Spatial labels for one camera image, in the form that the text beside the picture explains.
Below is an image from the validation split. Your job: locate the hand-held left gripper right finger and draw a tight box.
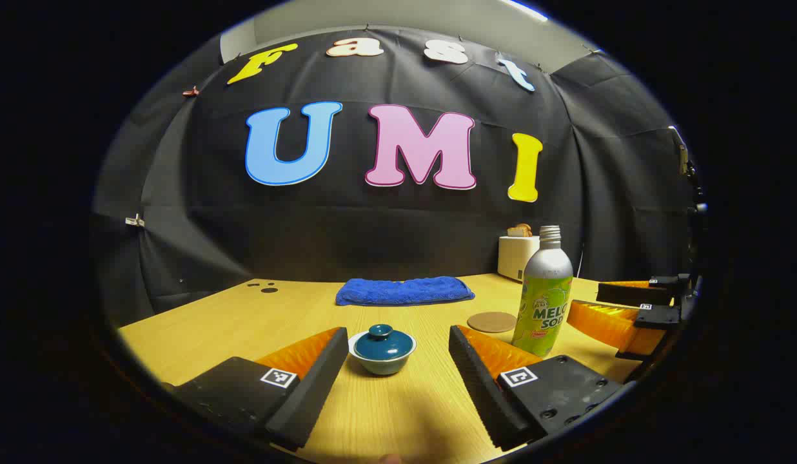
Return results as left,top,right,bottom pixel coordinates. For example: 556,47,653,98
448,324,631,452

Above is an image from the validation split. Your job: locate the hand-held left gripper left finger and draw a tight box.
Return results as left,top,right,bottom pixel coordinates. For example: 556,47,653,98
163,327,349,452

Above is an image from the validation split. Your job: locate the white and green teacup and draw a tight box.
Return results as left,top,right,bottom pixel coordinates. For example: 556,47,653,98
348,331,417,376

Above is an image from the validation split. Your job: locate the green label silver water bottle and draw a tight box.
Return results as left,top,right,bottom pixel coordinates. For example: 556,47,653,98
511,226,574,358

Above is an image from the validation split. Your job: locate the round brown coaster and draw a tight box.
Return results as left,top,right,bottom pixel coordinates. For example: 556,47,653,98
467,312,518,334

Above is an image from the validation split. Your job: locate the teal teacup lid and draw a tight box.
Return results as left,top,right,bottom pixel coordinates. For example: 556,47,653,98
355,324,413,362

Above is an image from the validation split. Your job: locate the white toaster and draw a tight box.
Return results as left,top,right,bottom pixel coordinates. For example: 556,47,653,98
498,235,541,283

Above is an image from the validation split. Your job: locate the blue towel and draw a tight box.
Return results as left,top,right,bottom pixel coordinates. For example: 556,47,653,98
335,276,476,307

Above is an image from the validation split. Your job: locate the black backdrop cloth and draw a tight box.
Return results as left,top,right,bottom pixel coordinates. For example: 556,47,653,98
92,26,696,326

